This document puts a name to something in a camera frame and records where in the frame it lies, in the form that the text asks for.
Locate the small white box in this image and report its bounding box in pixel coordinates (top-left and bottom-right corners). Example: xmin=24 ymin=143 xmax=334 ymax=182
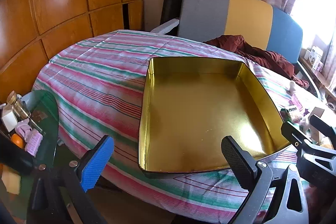
xmin=1 ymin=106 xmax=18 ymax=133

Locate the pale yellow sponge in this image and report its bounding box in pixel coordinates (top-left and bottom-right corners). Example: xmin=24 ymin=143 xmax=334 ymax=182
xmin=1 ymin=168 xmax=21 ymax=195

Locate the dark red cloth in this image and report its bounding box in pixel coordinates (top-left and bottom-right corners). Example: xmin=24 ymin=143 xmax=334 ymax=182
xmin=203 ymin=34 xmax=310 ymax=88

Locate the pink cloth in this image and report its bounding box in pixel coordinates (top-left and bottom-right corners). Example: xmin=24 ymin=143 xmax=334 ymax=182
xmin=15 ymin=119 xmax=33 ymax=142

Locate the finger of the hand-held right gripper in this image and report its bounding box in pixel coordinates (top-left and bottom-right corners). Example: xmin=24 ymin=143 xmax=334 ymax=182
xmin=280 ymin=121 xmax=336 ymax=187
xmin=309 ymin=114 xmax=336 ymax=139

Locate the small green label box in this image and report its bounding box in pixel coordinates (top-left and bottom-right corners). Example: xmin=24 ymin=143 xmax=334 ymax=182
xmin=285 ymin=106 xmax=301 ymax=122

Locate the black case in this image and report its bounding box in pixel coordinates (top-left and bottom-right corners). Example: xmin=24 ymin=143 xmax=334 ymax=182
xmin=0 ymin=131 xmax=36 ymax=176

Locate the green glass side table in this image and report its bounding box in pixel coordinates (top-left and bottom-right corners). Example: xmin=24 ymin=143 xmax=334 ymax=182
xmin=0 ymin=90 xmax=59 ymax=214

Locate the grey yellow blue armchair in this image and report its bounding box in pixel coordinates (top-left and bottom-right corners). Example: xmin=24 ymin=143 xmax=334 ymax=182
xmin=150 ymin=0 xmax=328 ymax=106

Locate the gold tin box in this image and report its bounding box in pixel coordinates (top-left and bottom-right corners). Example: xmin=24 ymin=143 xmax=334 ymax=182
xmin=138 ymin=56 xmax=292 ymax=179

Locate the orange fruit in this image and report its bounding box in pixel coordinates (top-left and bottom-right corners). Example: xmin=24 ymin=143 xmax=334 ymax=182
xmin=10 ymin=133 xmax=25 ymax=148

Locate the pink packet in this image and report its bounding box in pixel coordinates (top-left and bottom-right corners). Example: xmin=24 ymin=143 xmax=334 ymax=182
xmin=293 ymin=94 xmax=305 ymax=109

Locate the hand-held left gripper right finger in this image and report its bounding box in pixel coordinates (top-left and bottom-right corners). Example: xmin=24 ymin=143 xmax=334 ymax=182
xmin=221 ymin=135 xmax=309 ymax=224

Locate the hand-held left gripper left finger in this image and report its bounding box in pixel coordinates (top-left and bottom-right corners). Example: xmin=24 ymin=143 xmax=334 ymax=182
xmin=28 ymin=135 xmax=114 ymax=224

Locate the brown bottle with gold cap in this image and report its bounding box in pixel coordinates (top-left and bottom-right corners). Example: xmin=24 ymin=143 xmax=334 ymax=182
xmin=7 ymin=91 xmax=31 ymax=122

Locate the purple ribbed pad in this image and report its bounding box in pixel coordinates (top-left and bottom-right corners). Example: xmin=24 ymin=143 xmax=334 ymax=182
xmin=25 ymin=129 xmax=44 ymax=157

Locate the striped tablecloth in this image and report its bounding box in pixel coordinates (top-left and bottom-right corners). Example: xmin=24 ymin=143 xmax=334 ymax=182
xmin=31 ymin=29 xmax=328 ymax=222

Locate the white carton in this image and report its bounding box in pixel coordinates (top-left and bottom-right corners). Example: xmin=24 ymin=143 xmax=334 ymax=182
xmin=306 ymin=46 xmax=324 ymax=69

